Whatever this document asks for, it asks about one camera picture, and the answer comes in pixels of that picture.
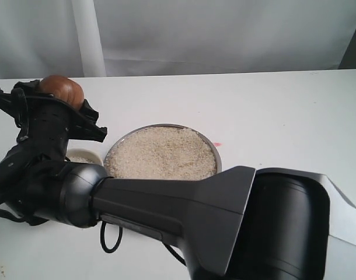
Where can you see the round steel tray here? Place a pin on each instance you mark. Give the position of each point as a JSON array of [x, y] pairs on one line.
[[219, 157]]

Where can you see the cream ceramic bowl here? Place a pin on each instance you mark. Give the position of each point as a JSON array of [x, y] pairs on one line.
[[85, 153]]

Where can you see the brown wooden cup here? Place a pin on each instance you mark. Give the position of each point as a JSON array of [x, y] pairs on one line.
[[64, 89]]

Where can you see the white backdrop curtain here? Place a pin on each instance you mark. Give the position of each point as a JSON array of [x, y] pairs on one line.
[[140, 38]]

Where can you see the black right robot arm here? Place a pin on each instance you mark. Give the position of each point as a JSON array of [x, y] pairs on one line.
[[238, 224]]

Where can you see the rice in steel tray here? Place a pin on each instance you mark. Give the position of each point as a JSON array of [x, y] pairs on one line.
[[163, 154]]

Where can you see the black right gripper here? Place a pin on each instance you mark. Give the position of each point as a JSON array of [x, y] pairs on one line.
[[47, 123]]

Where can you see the rice in cream bowl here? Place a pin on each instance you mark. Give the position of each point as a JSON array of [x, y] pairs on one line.
[[79, 159]]

